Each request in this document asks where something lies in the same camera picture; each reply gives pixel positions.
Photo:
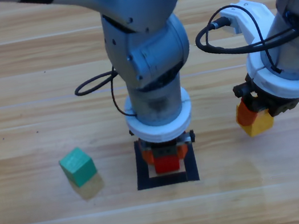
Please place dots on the red wooden cube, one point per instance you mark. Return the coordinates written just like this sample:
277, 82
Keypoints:
167, 164

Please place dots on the green wooden cube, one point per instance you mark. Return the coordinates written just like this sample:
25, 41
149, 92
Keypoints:
78, 166

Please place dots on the yellow wooden cube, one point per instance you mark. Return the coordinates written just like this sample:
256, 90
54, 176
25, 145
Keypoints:
260, 124

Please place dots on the black tape square outline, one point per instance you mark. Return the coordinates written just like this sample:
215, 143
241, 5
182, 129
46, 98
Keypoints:
143, 177

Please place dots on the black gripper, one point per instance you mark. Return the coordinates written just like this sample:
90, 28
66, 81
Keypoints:
165, 151
260, 98

